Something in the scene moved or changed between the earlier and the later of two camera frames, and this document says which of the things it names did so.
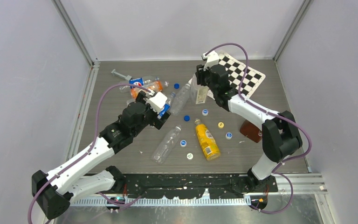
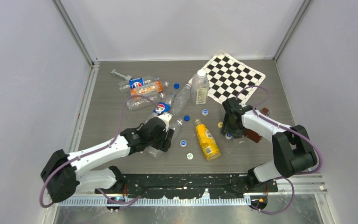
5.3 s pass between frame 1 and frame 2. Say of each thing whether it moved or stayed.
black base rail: stayed
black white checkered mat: stayed
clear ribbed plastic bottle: moved
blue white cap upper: stayed
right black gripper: moved
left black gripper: moved
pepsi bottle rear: stayed
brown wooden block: stayed
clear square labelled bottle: stayed
